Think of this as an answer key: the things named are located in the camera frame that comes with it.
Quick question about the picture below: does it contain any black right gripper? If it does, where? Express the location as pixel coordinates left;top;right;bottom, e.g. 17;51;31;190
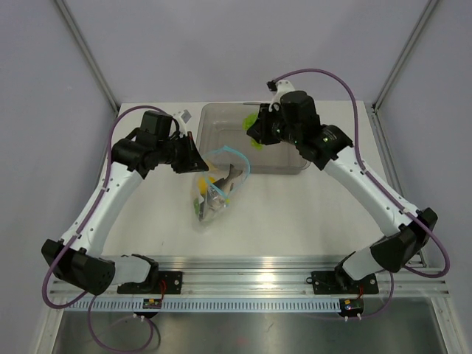
249;103;302;147

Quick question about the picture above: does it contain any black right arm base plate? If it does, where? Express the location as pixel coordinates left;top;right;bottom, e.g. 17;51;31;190
305;270;379;295

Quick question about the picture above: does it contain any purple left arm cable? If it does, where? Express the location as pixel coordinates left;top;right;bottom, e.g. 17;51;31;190
41;105;167;350

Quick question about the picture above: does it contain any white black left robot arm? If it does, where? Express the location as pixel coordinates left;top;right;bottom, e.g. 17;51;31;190
41;105;209;295

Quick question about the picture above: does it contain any yellow toy lemon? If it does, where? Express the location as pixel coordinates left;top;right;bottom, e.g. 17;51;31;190
197;177;216;196

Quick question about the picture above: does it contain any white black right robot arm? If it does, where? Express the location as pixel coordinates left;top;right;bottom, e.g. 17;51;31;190
246;91;438;292

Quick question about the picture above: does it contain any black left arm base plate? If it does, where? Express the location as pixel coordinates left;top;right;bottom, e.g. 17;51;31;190
117;271;184;295

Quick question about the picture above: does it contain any grey toy fish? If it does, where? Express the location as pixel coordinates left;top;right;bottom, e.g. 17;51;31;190
194;164;243;222

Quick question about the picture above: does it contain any small circuit board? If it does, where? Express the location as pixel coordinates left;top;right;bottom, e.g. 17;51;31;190
142;299;162;309
341;299;364;316

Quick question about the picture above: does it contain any right aluminium frame post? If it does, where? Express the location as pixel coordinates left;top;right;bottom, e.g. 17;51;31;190
372;0;442;114

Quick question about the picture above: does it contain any clear grey plastic tray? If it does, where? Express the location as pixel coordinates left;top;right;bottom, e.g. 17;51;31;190
197;103;310;175

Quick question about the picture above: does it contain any clear zip top bag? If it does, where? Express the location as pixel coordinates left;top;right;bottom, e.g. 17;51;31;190
190;145;251;231

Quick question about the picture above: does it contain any right small circuit board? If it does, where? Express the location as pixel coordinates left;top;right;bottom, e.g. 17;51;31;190
341;299;364;316

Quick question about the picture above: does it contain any left aluminium frame post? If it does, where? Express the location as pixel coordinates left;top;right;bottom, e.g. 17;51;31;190
52;0;120;115

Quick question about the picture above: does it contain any white slotted cable duct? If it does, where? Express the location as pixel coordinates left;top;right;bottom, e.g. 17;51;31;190
69;297;341;313

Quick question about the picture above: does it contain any left small circuit board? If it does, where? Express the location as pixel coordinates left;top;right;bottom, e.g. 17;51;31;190
142;299;162;309

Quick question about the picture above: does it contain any green toy grapes bunch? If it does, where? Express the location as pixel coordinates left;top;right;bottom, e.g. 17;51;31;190
242;113;263;150

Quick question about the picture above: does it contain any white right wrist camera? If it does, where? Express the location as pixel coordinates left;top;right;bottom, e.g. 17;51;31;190
266;79;295;112

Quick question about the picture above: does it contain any aluminium mounting rail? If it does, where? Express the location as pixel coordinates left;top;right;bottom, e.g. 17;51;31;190
49;255;450;298

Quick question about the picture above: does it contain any aluminium frame post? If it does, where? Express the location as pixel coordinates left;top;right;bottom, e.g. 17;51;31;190
52;0;120;115
372;0;442;114

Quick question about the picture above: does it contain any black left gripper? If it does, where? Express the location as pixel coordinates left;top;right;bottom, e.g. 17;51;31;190
156;131;209;174

